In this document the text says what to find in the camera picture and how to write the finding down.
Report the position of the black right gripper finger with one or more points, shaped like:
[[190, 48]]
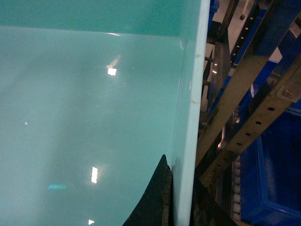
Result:
[[153, 209]]

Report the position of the teal plastic bin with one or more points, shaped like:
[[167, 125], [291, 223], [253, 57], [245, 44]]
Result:
[[92, 94]]

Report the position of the blue bin on rack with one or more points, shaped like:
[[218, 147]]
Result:
[[270, 185]]

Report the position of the perforated metal rack upright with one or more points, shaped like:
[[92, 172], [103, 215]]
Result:
[[284, 93]]

